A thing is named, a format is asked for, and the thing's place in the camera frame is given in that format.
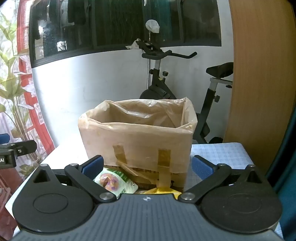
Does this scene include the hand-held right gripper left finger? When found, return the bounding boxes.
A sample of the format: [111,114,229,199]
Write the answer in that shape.
[33,155,116,202]

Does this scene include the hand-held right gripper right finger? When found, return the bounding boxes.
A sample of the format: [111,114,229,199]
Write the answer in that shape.
[179,155,264,203]

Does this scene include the green and white snack packet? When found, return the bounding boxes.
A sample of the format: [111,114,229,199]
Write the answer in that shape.
[93,167,139,200]

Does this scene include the yellow snack packet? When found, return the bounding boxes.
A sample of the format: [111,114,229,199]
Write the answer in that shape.
[139,186,183,200]

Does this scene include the plastic-lined cardboard box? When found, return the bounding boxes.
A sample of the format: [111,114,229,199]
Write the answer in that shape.
[78,97,198,193]

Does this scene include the checked tablecloth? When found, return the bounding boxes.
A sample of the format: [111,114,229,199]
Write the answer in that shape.
[191,142,253,167]

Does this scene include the black exercise bike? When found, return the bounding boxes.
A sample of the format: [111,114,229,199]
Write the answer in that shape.
[135,38,234,145]

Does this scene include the wooden panel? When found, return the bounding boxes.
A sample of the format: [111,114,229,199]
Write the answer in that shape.
[223,0,296,176]

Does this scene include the crumpled white cloth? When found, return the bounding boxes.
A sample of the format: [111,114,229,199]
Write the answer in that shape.
[125,38,141,49]

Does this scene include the dark framed window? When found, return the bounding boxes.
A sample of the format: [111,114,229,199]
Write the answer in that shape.
[28,0,222,69]

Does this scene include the dark hanging clothes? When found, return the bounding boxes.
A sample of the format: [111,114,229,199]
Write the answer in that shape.
[48,0,87,26]

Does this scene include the hanging white plastic bag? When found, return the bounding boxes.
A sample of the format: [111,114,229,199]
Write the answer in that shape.
[145,20,160,33]

